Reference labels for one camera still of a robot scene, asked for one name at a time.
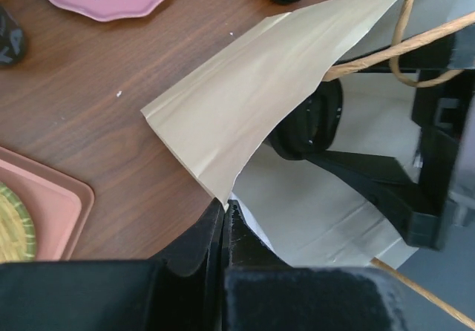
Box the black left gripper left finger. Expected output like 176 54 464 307
150 199 225 330

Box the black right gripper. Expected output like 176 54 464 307
309 30 474 249

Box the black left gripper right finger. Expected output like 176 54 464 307
222 200 290 330

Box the black coffee cup lid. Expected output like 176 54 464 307
267 79 344 160

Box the beige paper takeout bag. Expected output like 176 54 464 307
140 0 475 331

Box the stack of black cups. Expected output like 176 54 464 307
0 7 27 68

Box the salmon pink tray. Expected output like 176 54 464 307
1 148 95 260

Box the yellow green woven coaster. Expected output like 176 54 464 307
1 183 36 263

